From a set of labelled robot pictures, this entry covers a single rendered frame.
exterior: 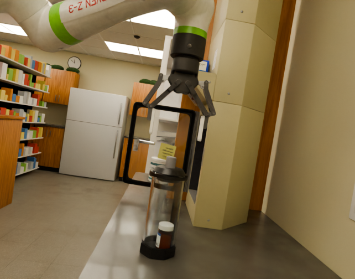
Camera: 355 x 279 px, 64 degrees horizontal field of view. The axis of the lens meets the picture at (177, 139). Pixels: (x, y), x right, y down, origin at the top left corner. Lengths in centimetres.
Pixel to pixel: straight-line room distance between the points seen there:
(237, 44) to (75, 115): 528
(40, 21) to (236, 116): 70
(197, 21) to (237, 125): 44
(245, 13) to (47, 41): 68
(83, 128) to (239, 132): 521
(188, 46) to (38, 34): 44
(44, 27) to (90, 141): 524
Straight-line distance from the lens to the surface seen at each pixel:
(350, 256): 103
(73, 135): 618
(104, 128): 602
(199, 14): 79
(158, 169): 76
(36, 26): 95
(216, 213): 110
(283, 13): 163
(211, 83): 106
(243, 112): 109
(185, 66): 76
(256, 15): 116
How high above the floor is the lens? 129
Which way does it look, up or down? 2 degrees down
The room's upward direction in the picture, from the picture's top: 9 degrees clockwise
